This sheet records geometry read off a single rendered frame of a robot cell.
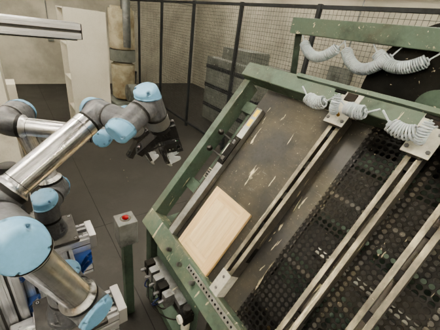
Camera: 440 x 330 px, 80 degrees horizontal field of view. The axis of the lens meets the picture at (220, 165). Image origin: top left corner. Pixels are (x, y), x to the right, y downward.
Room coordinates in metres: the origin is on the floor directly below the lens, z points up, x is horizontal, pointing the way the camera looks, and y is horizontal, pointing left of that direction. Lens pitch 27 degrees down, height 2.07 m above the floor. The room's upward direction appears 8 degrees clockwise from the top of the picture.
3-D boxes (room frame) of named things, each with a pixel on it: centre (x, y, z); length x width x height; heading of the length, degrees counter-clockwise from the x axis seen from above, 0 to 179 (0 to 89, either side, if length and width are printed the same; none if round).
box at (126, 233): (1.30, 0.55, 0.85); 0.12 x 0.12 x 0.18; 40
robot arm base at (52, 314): (0.61, 0.49, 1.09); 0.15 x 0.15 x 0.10
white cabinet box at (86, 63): (4.56, 2.47, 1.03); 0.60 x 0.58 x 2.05; 40
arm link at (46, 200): (1.00, 0.81, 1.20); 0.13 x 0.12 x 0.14; 14
